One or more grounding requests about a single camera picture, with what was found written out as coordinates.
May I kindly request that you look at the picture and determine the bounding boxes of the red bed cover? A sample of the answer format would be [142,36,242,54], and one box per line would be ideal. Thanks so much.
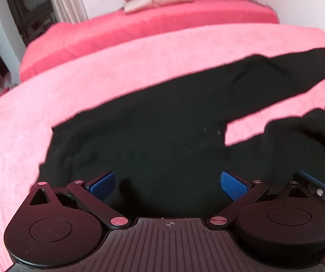
[19,0,281,83]

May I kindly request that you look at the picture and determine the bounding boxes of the dark window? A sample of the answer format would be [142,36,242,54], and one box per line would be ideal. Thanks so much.
[0,0,59,47]

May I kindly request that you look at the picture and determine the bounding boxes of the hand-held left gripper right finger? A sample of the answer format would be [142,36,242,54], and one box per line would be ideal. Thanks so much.
[209,171,311,229]

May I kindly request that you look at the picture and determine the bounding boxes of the pink fleece blanket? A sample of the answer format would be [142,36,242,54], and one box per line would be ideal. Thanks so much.
[0,23,325,272]

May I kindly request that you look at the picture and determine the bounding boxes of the black pants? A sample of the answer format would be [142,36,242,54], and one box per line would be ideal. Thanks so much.
[38,48,325,219]

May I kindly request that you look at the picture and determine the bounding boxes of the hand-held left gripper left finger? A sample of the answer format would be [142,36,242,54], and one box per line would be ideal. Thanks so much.
[29,171,129,231]

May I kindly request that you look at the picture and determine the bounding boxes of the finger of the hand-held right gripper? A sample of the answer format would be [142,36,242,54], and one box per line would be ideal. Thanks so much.
[296,170,325,197]

